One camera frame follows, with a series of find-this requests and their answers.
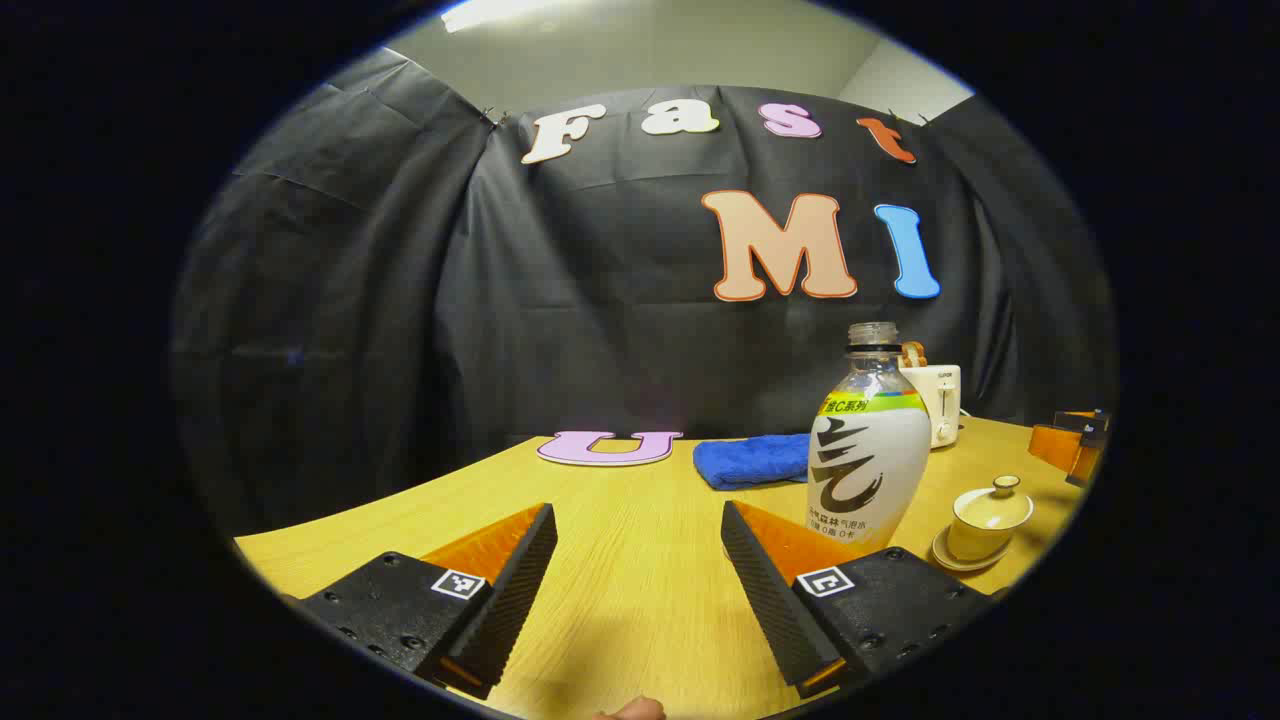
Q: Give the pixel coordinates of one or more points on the blue towel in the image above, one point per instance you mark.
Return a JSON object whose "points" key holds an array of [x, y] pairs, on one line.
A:
{"points": [[750, 462]]}

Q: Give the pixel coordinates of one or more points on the cream teacup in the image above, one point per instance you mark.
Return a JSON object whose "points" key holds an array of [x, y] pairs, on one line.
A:
{"points": [[975, 540]]}

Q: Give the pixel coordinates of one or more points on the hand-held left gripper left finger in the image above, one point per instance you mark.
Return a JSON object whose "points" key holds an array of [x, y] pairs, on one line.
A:
{"points": [[520, 580]]}

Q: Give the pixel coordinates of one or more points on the white toaster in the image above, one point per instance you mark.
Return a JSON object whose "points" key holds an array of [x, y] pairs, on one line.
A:
{"points": [[942, 400]]}

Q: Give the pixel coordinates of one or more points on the cream saucer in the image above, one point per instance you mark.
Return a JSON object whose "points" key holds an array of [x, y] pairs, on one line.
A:
{"points": [[950, 560]]}

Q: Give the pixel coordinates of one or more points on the black backdrop cloth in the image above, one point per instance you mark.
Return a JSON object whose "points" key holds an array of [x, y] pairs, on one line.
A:
{"points": [[600, 330]]}

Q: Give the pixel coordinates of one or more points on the cream teacup lid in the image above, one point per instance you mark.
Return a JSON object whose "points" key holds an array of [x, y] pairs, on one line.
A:
{"points": [[992, 505]]}

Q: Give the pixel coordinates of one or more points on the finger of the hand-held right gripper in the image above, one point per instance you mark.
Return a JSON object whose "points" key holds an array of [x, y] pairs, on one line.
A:
{"points": [[1080, 418], [1055, 447]]}

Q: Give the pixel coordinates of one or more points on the toast slice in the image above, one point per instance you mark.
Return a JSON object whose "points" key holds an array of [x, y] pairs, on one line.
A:
{"points": [[914, 355]]}

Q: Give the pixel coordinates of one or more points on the white labelled water bottle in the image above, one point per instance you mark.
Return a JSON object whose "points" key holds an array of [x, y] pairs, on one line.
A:
{"points": [[868, 470]]}

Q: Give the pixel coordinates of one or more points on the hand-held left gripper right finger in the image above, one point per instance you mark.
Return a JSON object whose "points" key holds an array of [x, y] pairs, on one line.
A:
{"points": [[760, 590]]}

